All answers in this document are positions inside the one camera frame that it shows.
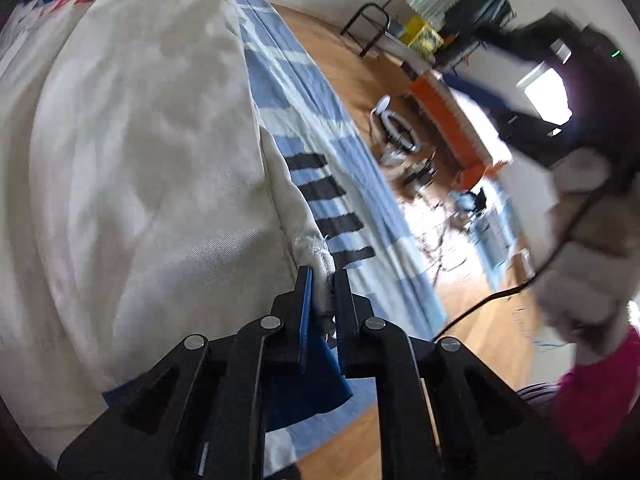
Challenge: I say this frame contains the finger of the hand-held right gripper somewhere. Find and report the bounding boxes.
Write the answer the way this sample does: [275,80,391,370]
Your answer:
[477,10,571,68]
[442,72,576,168]

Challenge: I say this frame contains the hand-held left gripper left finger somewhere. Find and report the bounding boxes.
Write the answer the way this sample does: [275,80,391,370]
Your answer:
[57,266,315,480]

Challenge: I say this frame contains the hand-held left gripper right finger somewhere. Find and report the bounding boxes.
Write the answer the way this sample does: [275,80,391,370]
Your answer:
[332,269,586,480]

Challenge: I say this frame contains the beige and blue jacket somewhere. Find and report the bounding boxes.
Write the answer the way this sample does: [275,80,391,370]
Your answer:
[0,0,353,461]

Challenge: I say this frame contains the person's right forearm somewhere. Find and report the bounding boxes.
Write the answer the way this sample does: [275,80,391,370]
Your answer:
[550,327,640,466]

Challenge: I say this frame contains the dark hanging clothes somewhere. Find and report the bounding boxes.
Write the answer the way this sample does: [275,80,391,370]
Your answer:
[445,0,513,36]

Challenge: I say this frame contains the black clothes rack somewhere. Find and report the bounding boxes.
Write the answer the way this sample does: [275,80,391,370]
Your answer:
[341,0,516,68]

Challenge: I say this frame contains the person's right hand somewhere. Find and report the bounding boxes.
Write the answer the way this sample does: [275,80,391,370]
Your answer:
[537,152,640,361]

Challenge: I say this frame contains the window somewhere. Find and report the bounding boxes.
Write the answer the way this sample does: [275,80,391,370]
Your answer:
[517,67,573,123]

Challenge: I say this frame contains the orange bench with striped cover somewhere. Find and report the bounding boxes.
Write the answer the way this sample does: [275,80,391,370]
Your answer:
[407,72,513,191]

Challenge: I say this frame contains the yellow crate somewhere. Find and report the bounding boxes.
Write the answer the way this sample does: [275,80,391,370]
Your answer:
[400,15,443,53]

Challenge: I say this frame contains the blue floor mat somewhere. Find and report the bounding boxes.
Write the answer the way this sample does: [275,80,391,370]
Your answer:
[450,180,521,291]

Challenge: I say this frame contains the bed with blue checked sheet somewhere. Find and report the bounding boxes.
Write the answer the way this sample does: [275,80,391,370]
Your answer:
[0,0,448,476]

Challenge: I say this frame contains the white ring light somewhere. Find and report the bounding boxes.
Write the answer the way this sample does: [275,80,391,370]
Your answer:
[370,97,421,156]

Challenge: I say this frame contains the black cable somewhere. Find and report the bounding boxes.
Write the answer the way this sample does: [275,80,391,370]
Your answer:
[432,160,640,341]

